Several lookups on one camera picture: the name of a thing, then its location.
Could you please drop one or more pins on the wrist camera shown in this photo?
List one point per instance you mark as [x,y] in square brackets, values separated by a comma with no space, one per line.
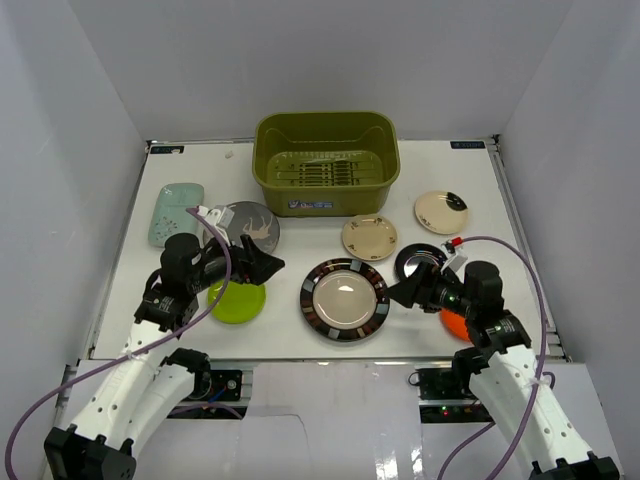
[456,255]
[218,218]

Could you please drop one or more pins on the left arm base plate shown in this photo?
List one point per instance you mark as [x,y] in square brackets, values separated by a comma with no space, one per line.
[216,396]

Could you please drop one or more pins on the orange round plate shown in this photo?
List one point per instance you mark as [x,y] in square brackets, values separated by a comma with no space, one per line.
[455,324]

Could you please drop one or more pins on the olive green plastic bin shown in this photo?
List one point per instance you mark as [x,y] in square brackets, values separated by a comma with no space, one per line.
[321,164]

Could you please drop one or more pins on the small black glossy plate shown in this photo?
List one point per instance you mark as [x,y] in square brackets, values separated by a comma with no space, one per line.
[411,256]

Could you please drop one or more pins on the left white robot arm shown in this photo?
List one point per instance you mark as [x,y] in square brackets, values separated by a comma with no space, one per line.
[153,374]

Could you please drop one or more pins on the cream plate black splash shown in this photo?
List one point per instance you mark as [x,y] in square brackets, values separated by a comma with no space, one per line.
[441,212]

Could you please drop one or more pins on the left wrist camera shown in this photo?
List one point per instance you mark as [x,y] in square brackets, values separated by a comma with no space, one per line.
[218,218]

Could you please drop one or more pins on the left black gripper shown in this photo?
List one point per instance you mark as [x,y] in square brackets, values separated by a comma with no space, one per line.
[245,261]

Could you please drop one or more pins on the pale green rectangular plate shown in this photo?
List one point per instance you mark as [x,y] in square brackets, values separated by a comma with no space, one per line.
[170,214]

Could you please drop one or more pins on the lime green round plate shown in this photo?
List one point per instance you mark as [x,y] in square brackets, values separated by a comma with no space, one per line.
[238,303]

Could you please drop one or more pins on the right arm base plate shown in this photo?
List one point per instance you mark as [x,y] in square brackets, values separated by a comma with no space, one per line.
[442,400]

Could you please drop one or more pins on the large patterned rim plate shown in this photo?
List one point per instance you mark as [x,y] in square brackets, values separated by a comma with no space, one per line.
[344,300]

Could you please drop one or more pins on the cream plate brown marks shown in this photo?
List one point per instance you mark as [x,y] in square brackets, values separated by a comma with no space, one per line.
[369,237]

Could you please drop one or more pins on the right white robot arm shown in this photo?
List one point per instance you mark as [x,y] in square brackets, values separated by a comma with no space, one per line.
[502,370]

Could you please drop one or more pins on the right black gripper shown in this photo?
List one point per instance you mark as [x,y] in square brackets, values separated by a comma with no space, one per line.
[425,274]

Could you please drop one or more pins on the dark grey deer plate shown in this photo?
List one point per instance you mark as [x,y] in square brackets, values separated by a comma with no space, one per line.
[257,221]

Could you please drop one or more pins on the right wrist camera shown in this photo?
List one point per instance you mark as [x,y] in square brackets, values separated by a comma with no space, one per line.
[456,255]

